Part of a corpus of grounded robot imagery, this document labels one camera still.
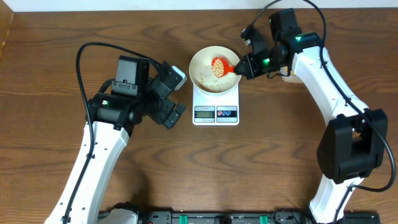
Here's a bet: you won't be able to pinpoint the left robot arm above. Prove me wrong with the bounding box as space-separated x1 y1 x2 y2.
46 55 187 223

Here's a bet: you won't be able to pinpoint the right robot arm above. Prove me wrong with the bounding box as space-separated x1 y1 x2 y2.
234 9 391 223

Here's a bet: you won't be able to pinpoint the soybeans in bowl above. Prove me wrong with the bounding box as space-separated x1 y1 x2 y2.
198 72 234 93

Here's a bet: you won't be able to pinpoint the white round bowl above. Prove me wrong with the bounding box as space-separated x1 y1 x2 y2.
189 46 241 95

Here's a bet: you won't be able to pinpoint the red plastic measuring scoop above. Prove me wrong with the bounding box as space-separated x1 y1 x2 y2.
211 57 234 78

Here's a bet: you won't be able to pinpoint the white digital kitchen scale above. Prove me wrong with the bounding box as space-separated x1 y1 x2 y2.
192 84 239 126

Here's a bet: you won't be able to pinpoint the clear plastic container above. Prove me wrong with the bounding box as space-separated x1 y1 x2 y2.
280 66 303 83

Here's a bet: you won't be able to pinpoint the cardboard panel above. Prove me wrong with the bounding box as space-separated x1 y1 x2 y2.
0 0 14 55

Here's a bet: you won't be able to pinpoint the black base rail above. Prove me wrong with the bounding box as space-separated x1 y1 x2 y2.
96 210 382 224

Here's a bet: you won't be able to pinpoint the soybeans pile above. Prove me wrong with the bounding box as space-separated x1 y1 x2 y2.
280 66 295 77

